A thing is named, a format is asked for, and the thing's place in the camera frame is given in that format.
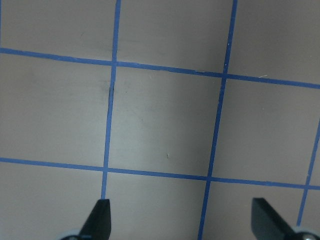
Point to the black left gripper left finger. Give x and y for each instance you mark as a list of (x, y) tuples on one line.
[(98, 225)]

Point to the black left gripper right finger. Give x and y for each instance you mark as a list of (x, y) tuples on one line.
[(267, 224)]

